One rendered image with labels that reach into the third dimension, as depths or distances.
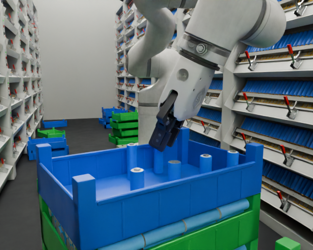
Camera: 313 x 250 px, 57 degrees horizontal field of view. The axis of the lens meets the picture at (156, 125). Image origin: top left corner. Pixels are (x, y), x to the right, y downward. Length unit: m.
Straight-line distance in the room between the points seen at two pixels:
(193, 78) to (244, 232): 0.26
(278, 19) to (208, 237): 0.35
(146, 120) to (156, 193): 0.85
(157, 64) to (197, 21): 0.72
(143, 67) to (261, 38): 0.72
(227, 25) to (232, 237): 0.32
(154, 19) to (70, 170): 0.60
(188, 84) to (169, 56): 0.74
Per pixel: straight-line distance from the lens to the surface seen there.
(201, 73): 0.47
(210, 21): 0.47
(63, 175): 0.51
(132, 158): 0.51
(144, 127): 1.20
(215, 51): 0.47
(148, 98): 1.18
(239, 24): 0.48
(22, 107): 2.76
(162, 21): 0.98
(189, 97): 0.46
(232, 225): 0.48
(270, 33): 0.52
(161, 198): 0.36
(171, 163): 0.40
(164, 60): 1.19
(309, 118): 1.18
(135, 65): 1.16
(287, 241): 0.38
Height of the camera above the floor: 0.66
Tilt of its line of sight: 9 degrees down
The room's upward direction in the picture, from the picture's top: straight up
